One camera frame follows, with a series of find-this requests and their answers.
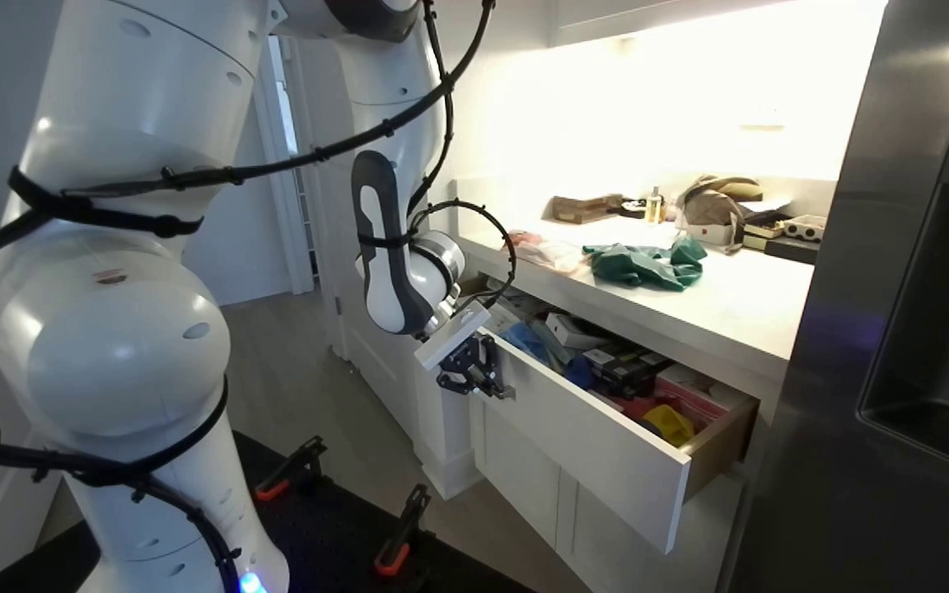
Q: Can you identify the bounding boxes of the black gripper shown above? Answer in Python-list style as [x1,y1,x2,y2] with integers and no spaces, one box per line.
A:
[436,326,517,401]

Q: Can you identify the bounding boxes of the white cabinet drawer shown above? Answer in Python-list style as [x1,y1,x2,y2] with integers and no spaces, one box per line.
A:
[462,275,764,555]

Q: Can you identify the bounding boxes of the green fabric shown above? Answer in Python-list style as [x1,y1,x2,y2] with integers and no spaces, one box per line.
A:
[579,236,710,295]

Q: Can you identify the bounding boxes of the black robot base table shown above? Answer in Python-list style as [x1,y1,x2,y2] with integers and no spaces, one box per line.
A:
[0,427,535,593]

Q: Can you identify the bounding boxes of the tall white cabinet panel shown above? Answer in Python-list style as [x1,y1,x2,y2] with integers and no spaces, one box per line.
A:
[297,44,488,505]

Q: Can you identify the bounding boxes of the white base cabinet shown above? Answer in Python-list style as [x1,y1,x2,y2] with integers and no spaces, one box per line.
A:
[462,211,824,593]

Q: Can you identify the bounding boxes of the blue plastic item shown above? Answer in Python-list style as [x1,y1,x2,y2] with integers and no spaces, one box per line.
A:
[500,315,566,371]

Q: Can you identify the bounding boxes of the small white box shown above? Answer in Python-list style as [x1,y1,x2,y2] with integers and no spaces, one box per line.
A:
[544,311,608,354]

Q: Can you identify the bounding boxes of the black box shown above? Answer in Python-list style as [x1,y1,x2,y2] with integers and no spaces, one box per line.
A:
[579,345,665,404]

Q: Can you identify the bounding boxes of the red white paper packet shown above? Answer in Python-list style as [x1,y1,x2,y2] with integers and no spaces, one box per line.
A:
[510,224,589,275]

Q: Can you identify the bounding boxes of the orange black clamp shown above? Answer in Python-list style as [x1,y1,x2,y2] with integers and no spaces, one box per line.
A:
[251,432,328,511]
[367,481,439,583]

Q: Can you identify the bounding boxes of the white room door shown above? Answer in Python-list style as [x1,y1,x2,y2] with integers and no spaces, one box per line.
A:
[306,63,358,364]

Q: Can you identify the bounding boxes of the red pink box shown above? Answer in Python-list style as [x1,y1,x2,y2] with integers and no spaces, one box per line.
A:
[619,371,731,432]

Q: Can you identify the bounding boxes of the small amber bottle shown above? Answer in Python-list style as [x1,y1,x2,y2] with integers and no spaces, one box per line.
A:
[646,184,671,226]

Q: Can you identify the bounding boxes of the beige brown bag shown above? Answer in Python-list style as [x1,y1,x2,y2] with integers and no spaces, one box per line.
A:
[676,171,772,253]

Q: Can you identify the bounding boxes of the black cylindrical objects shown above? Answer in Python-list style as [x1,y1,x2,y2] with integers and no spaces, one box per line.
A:
[736,211,830,268]

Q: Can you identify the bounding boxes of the stainless steel refrigerator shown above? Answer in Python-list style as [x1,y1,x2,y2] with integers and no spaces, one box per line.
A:
[718,0,949,593]

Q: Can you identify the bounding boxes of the refrigerator water dispenser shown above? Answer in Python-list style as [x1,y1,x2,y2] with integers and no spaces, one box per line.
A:
[853,145,949,490]

